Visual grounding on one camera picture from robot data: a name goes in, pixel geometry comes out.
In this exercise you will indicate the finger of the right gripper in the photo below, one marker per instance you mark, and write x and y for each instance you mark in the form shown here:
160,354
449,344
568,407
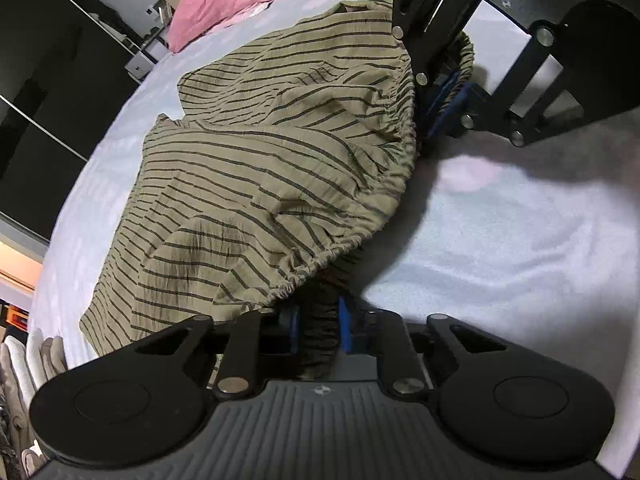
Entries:
441,53
477,109

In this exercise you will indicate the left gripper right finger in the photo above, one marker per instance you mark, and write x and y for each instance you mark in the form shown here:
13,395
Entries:
382,335

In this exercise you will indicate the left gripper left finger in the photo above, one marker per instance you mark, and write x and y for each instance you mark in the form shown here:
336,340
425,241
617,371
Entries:
254,349

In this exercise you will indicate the olive striped shorts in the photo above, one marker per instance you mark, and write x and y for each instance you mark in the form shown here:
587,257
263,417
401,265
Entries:
293,151

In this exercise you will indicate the folded clothes stack near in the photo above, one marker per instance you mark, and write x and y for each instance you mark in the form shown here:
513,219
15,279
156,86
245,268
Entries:
25,368

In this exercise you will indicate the polka dot bed sheet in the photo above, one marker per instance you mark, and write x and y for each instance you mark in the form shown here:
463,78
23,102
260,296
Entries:
538,245

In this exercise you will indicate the light pink pillow under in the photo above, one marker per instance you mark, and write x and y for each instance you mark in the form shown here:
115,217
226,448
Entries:
242,15

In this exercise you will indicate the white bedside table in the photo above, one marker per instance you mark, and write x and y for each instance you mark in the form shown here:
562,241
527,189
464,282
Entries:
143,62

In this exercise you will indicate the black sliding wardrobe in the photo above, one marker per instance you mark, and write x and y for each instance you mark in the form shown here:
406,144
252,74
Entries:
63,82

